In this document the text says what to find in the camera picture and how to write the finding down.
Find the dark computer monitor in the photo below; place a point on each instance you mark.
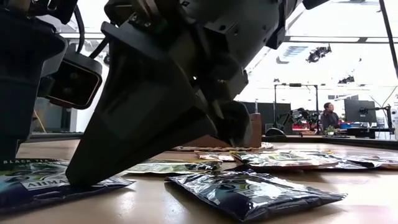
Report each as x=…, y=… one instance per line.
x=360, y=110

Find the black spotlight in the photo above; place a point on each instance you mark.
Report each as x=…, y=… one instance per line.
x=346, y=80
x=318, y=53

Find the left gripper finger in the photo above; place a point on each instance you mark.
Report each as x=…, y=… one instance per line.
x=140, y=118
x=234, y=124

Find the person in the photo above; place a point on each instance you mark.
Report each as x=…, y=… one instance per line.
x=329, y=119

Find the round woven placemat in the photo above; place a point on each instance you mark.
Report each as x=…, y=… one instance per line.
x=267, y=145

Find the black lab robot arm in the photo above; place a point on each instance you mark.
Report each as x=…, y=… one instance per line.
x=298, y=115

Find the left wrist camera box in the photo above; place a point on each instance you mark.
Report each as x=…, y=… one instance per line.
x=74, y=81

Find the wooden three-compartment tea box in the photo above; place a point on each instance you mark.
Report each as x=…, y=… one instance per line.
x=255, y=130

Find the long LED light bar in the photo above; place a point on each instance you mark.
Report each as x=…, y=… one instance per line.
x=326, y=39

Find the small green desk plant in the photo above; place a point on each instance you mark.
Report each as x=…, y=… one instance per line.
x=329, y=130

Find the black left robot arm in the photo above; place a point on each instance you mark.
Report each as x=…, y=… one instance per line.
x=25, y=77

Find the black metal rig frame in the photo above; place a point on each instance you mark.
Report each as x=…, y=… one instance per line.
x=295, y=84

